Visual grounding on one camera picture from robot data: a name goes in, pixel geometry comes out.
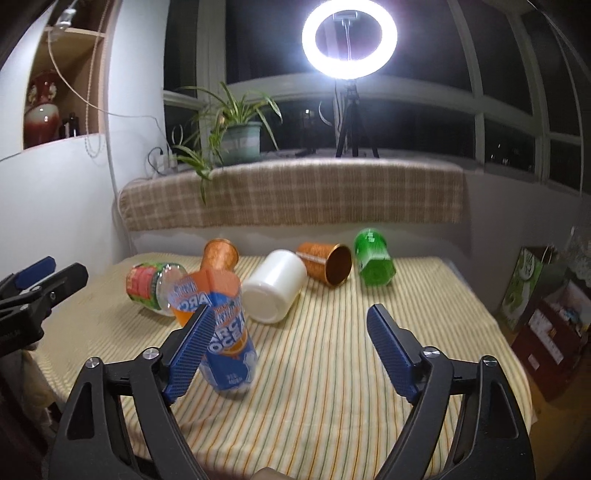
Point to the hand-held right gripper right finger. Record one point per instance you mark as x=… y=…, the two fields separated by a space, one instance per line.
x=392 y=355

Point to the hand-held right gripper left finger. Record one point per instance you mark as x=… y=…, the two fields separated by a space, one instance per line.
x=187 y=355

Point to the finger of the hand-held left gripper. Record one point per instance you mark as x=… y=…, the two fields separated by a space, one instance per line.
x=55 y=288
x=37 y=272

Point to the orange and blue drink bottle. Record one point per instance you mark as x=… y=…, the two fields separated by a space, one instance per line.
x=226 y=337

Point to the copper metal cup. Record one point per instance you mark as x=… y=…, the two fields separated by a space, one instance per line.
x=219 y=256
x=318 y=261

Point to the white plastic cup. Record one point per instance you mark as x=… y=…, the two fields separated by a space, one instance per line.
x=274 y=286

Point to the clear bottle with red label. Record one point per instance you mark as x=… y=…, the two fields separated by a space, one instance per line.
x=145 y=286

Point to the green plastic bottle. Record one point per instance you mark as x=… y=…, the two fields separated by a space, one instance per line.
x=371 y=258

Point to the green and white box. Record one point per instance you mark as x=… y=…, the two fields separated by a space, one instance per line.
x=521 y=286

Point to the dark small bottle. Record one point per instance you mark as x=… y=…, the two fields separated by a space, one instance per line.
x=70 y=125

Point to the red ceramic vase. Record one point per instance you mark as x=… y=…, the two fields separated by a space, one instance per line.
x=41 y=120

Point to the dark red cardboard box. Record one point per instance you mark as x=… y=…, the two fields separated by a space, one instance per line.
x=554 y=341

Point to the white power strip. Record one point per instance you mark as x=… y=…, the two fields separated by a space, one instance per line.
x=162 y=166

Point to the brown checked cloth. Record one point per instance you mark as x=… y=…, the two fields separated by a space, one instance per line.
x=323 y=194

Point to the potted spider plant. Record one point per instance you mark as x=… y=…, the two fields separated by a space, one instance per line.
x=240 y=141

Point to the black tripod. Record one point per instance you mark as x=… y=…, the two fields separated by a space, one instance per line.
x=352 y=115

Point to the wooden wall shelf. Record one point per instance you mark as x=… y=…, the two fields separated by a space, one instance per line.
x=94 y=69

